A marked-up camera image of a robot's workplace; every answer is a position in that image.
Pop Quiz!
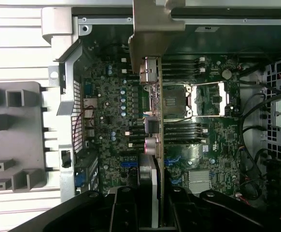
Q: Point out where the black open PC case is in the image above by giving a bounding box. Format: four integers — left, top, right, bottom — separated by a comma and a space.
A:
41, 0, 281, 232

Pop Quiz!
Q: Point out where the black RAM slot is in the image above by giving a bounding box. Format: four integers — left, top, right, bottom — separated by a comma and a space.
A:
161, 57, 206, 68
127, 124, 208, 136
127, 136, 208, 148

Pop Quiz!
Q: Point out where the green motherboard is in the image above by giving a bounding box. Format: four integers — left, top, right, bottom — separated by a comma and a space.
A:
79, 45, 243, 202

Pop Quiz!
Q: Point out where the black wire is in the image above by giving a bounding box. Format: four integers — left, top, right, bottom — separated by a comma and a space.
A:
239, 60, 281, 136

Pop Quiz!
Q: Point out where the thin red fan wire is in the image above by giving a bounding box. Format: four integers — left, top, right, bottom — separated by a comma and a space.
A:
72, 105, 96, 146

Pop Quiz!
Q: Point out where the CPU socket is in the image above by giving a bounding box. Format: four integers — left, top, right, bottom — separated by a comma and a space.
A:
161, 83, 195, 119

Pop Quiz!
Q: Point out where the grey printed parts rack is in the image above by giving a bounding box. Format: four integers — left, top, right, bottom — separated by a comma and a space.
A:
0, 81, 46, 194

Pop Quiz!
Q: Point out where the silver chipset heatsink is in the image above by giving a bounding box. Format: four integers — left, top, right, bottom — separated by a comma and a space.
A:
188, 170, 211, 194

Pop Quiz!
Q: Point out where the metal socket cover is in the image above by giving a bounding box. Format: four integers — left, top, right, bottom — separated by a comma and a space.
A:
190, 80, 231, 117

